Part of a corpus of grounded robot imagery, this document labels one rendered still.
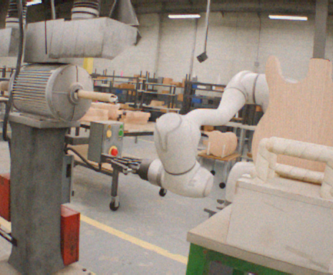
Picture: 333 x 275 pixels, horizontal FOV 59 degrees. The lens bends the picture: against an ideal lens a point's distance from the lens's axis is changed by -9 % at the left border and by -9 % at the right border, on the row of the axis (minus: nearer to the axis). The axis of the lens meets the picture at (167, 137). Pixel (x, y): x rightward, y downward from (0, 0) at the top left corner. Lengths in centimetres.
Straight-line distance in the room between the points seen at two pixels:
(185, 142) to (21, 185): 96
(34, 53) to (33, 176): 57
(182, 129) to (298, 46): 1158
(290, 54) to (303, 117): 1143
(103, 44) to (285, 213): 77
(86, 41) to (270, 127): 69
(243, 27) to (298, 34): 222
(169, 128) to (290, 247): 43
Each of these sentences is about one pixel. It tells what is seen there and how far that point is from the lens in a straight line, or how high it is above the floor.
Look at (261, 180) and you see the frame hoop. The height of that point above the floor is 111.
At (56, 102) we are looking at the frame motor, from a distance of 136.
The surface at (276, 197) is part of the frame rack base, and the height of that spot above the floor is 108.
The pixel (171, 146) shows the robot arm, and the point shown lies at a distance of 88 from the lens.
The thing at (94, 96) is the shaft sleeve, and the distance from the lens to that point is 131.
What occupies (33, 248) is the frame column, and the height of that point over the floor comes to 48.
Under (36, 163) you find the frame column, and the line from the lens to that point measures 154.
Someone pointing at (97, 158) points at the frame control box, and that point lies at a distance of 160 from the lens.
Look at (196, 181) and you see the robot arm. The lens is 97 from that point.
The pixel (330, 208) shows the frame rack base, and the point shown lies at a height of 109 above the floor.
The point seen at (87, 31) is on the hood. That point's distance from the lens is 119.
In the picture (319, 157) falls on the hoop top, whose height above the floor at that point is 119.
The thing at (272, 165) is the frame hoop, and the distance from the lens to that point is 86.
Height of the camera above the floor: 128
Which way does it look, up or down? 7 degrees down
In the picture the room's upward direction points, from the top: 7 degrees clockwise
